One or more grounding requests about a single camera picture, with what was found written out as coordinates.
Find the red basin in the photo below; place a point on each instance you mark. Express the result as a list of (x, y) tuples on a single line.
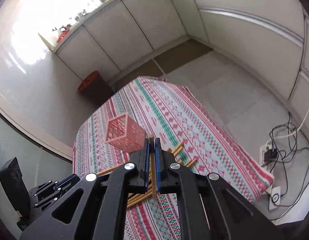
[(62, 35)]

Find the patterned tablecloth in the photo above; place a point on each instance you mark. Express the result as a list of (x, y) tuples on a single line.
[(173, 114)]

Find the white power strip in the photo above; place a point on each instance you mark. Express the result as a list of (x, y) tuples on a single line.
[(274, 193)]

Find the red rimmed trash bin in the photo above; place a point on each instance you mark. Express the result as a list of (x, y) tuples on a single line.
[(95, 89)]

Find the wooden chopstick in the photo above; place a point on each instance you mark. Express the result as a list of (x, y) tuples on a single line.
[(152, 164), (108, 170), (190, 163), (177, 149), (140, 198), (137, 196)]

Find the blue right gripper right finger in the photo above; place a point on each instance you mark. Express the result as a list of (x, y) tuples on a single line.
[(157, 155)]

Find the black power adapter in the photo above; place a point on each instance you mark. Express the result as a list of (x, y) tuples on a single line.
[(270, 155)]

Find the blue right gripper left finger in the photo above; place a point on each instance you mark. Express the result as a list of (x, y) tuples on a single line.
[(146, 162)]

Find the pink perforated utensil holder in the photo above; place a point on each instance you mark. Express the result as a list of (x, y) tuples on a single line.
[(125, 134)]

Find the dark floor mat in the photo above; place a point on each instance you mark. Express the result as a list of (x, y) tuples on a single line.
[(147, 69), (181, 54)]

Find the white kitchen cabinets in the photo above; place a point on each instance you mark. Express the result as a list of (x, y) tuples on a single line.
[(268, 37)]

